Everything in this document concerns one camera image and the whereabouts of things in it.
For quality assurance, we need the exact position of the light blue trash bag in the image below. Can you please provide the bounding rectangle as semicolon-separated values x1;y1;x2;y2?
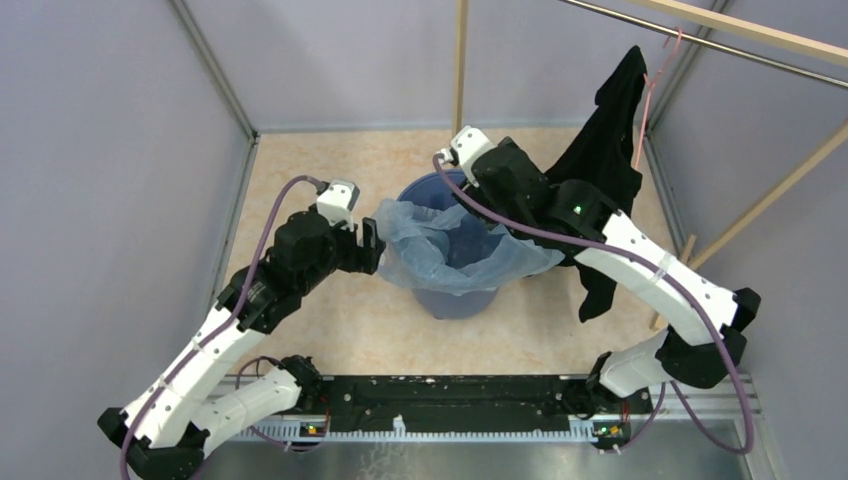
374;199;564;296

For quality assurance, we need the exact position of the blue plastic trash bin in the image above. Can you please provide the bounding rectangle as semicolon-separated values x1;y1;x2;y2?
397;173;497;320

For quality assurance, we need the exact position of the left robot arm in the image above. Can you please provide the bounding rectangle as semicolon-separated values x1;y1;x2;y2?
97;206;385;479

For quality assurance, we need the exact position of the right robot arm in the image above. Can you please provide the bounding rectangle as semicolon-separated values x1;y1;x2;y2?
452;130;761;412

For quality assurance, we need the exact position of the black hanging garment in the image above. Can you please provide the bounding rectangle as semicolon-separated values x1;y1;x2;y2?
523;44;649;325

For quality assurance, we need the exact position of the pink clothes hanger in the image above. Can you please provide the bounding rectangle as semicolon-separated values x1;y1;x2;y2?
632;26;683;170

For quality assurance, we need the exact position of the metal hanging rod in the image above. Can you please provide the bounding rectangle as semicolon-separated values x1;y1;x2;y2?
563;0;847;90

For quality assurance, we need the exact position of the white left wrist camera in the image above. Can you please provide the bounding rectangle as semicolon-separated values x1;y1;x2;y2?
316;179;360;232

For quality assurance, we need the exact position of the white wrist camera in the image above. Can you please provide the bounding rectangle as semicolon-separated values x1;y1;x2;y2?
448;125;496;187
316;179;360;232

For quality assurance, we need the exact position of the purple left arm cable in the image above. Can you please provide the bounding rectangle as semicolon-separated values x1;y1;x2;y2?
119;174;329;480

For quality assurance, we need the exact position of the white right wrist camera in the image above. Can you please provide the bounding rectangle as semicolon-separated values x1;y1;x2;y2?
448;125;496;187

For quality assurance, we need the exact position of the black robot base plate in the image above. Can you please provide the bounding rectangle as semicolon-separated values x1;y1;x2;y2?
282;375;653;434

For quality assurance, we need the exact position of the white slotted cable duct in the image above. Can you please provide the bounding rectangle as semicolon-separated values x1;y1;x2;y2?
232;417;598;443

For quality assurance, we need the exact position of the wooden clothes rack frame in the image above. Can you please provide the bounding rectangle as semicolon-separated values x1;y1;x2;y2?
464;1;847;334

